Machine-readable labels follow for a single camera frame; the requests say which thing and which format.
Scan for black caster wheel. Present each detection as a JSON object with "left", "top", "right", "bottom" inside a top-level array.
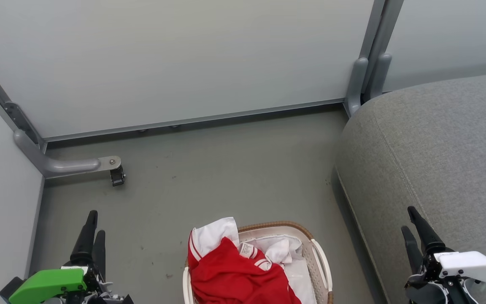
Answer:
[{"left": 110, "top": 166, "right": 126, "bottom": 187}]

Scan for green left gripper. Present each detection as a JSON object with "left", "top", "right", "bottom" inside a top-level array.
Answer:
[{"left": 9, "top": 210, "right": 113, "bottom": 304}]

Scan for red and white shirt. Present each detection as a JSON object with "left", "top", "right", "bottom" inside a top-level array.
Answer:
[{"left": 187, "top": 230, "right": 302, "bottom": 304}]

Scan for white clothes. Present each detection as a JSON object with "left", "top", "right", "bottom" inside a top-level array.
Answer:
[{"left": 190, "top": 217, "right": 318, "bottom": 304}]

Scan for long grey partition foot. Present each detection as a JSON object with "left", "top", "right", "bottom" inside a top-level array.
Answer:
[{"left": 14, "top": 129, "right": 122, "bottom": 178}]

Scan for grey partition bottom rail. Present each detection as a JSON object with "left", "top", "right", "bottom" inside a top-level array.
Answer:
[{"left": 42, "top": 98, "right": 347, "bottom": 143}]

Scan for white laundry basket brown rim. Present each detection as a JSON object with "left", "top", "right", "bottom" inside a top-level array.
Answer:
[{"left": 183, "top": 221, "right": 334, "bottom": 304}]

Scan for grey fabric sofa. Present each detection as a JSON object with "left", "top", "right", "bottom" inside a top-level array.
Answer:
[{"left": 335, "top": 71, "right": 486, "bottom": 304}]

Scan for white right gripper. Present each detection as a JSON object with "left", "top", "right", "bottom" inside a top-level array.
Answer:
[{"left": 401, "top": 206, "right": 486, "bottom": 295}]

